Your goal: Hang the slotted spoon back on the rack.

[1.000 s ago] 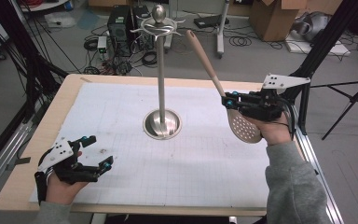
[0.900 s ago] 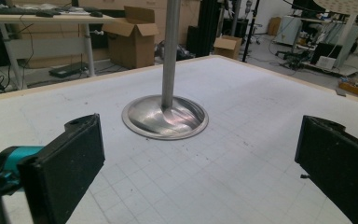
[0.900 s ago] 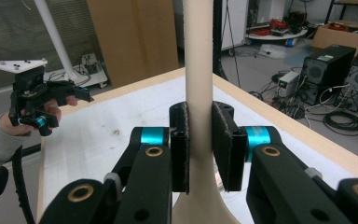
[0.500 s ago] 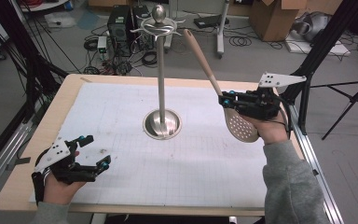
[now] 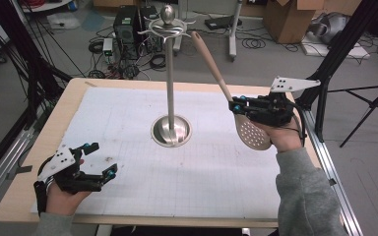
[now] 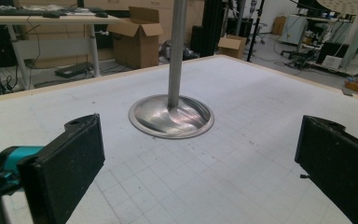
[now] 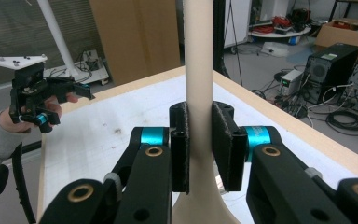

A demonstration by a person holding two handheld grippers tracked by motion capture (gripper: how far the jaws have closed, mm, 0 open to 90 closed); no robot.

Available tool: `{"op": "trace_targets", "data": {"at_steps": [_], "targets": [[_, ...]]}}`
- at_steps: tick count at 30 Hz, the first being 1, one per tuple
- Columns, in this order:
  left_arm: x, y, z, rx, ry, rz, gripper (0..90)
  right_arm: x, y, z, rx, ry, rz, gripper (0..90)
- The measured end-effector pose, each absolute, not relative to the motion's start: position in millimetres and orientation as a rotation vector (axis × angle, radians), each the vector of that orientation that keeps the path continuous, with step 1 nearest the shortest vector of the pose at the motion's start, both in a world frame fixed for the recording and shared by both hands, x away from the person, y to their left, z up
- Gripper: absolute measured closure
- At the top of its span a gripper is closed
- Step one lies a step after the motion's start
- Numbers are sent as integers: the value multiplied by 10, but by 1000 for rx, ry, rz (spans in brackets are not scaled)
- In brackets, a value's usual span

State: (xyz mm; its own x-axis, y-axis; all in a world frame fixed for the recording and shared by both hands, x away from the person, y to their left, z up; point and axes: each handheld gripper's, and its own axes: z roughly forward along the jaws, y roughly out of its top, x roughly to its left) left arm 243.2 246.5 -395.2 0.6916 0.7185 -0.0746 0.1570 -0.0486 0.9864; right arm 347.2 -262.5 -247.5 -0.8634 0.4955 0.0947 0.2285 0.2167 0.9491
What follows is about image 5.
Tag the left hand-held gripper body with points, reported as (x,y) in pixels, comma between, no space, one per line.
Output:
(74,180)

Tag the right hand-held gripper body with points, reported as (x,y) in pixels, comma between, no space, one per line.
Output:
(272,111)

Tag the beige slotted spoon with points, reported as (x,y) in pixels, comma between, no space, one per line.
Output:
(252,134)

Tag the steel utensil stand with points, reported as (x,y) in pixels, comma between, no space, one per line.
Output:
(170,82)

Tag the person's left hand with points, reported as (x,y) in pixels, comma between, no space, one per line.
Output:
(62,203)

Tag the person's right hand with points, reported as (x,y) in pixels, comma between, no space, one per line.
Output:
(285,137)

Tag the white desk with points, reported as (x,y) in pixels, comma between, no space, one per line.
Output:
(232,36)

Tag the white grid mat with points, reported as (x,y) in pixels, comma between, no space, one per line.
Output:
(177,183)

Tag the black power strip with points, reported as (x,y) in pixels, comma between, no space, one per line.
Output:
(221,22)

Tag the large open cardboard box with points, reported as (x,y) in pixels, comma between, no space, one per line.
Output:
(288,19)

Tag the black tripod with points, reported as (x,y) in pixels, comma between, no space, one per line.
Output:
(370,105)

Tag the white power adapter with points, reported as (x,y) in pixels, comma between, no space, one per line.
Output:
(107,46)

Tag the black computer tower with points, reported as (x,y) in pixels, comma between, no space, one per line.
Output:
(124,32)

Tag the aluminium frame rail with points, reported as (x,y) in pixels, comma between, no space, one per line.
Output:
(3,167)
(334,183)

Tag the black frame post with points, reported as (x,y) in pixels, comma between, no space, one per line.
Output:
(338,52)
(29,59)

